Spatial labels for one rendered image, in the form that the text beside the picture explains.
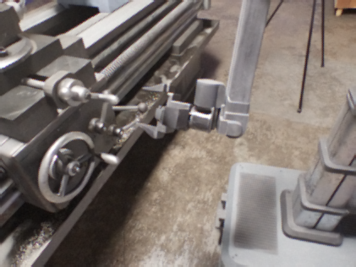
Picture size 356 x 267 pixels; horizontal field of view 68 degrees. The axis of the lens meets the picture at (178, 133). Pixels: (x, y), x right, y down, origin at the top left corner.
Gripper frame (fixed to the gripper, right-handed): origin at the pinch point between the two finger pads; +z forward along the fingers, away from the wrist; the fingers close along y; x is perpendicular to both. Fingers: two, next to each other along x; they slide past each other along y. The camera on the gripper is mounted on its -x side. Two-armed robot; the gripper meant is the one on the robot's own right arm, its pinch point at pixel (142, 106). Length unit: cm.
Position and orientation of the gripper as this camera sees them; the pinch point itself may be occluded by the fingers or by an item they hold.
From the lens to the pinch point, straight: 72.0
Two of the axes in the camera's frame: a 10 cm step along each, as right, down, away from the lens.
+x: 3.4, -0.8, 9.4
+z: -9.2, -2.3, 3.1
